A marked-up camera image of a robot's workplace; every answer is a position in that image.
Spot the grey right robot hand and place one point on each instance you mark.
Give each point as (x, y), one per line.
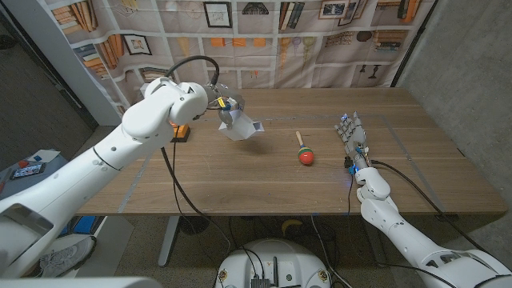
(355, 138)

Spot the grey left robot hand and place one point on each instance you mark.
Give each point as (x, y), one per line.
(232, 100)

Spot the white milk carton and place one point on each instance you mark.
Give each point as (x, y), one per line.
(242, 127)

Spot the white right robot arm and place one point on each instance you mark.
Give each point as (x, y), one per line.
(412, 240)

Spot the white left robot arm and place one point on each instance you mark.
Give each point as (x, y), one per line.
(80, 180)

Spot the orange box with red button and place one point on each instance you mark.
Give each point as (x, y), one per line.
(183, 132)

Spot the printed bookshelf backdrop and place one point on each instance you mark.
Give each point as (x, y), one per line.
(300, 56)

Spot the grey table leg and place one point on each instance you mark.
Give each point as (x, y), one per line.
(375, 240)

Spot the yellow object under table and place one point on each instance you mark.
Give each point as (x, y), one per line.
(291, 224)

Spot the black backdrop stand pole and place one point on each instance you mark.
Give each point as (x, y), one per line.
(414, 44)

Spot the black round floor fan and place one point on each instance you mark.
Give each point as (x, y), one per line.
(194, 224)

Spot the white robot torso base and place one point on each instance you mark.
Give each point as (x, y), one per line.
(276, 260)

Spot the white table leg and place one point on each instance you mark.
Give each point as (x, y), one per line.
(169, 240)

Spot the white and blue floor panel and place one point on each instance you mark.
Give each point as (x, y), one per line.
(116, 240)

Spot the blue-grey storage bin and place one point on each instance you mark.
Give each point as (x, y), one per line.
(40, 186)

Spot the black smartphone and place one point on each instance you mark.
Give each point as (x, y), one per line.
(28, 171)

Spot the grey sneaker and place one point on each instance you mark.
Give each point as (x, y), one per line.
(68, 258)

